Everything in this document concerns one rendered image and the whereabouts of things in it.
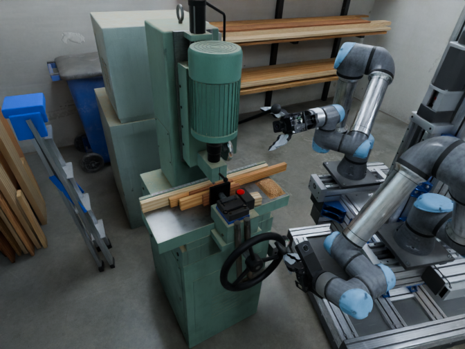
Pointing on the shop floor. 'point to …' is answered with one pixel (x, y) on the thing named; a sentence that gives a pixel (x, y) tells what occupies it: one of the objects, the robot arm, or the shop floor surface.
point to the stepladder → (57, 167)
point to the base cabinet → (205, 293)
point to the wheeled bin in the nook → (84, 104)
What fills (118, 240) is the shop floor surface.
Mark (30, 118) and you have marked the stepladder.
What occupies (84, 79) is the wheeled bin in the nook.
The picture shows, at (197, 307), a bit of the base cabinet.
